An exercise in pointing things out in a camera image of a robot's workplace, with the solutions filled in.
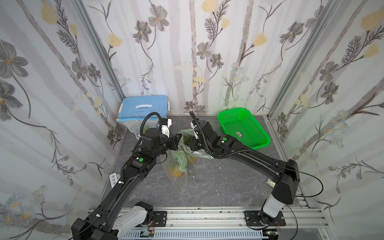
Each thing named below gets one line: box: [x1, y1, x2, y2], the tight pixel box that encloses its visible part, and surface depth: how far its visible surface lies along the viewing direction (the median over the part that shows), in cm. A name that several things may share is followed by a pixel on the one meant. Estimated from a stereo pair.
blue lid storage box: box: [115, 95, 170, 120], surface depth 106 cm
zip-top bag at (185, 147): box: [178, 129, 214, 165], surface depth 76 cm
